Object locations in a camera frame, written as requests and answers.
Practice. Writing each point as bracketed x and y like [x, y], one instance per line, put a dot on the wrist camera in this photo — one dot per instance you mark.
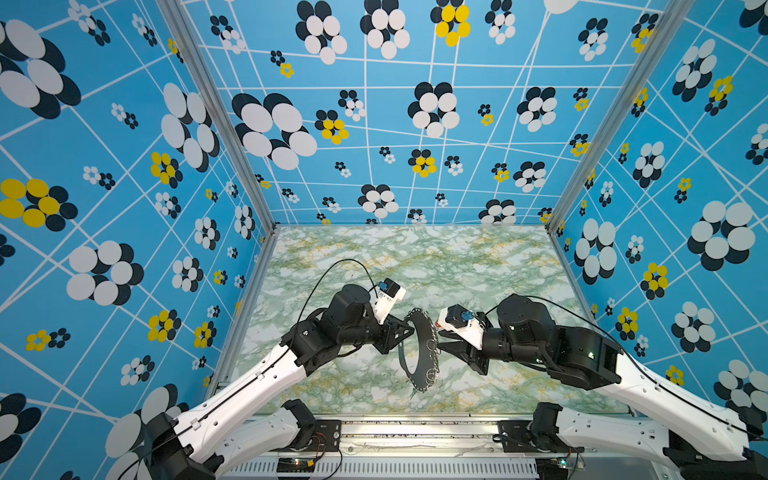
[389, 293]
[463, 324]

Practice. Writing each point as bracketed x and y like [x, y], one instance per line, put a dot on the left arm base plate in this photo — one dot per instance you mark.
[323, 436]

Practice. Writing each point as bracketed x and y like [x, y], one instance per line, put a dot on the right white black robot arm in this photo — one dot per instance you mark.
[676, 429]

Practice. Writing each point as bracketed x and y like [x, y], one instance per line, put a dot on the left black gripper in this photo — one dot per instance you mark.
[390, 324]

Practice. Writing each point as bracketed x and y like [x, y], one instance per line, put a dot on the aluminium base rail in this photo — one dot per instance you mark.
[440, 448]

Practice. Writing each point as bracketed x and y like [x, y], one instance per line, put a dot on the left aluminium corner post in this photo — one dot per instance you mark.
[182, 31]

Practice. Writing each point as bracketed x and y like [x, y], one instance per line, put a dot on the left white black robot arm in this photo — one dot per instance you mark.
[220, 434]

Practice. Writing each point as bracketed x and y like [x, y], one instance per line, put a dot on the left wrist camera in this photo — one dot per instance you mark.
[389, 293]

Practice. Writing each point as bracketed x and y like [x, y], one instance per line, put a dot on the right aluminium corner post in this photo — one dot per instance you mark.
[670, 21]

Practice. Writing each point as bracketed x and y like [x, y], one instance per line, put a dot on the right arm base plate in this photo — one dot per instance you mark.
[519, 436]

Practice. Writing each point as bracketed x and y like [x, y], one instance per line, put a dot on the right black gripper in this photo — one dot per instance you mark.
[463, 351]

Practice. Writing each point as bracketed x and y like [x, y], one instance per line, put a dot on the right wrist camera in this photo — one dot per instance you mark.
[463, 324]

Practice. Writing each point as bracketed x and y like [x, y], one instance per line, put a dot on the aluminium corner post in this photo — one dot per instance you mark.
[182, 31]
[670, 21]

